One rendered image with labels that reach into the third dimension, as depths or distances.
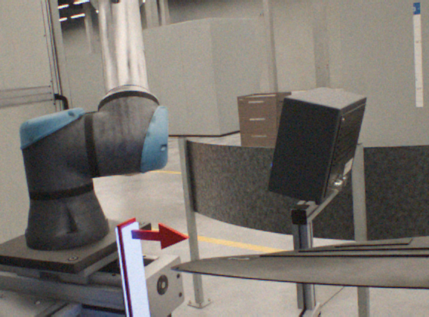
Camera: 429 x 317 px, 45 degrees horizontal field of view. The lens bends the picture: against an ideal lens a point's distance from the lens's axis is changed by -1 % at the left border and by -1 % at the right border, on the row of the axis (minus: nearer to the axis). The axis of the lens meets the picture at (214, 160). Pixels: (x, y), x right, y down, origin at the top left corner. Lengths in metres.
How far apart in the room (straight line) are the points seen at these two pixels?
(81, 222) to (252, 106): 6.45
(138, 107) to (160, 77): 10.07
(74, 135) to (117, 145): 0.07
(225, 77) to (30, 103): 8.12
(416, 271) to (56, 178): 0.70
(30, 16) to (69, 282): 1.67
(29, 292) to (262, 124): 6.38
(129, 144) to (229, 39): 9.65
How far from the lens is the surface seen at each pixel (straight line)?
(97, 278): 0.93
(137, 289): 0.50
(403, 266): 0.36
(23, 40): 2.42
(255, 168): 2.43
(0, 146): 2.28
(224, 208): 2.65
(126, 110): 0.94
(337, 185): 1.03
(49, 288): 1.00
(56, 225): 0.95
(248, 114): 7.37
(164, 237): 0.46
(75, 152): 0.93
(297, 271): 0.35
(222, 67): 10.28
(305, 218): 0.97
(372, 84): 6.87
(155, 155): 0.93
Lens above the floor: 1.32
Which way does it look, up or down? 10 degrees down
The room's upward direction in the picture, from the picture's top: 5 degrees counter-clockwise
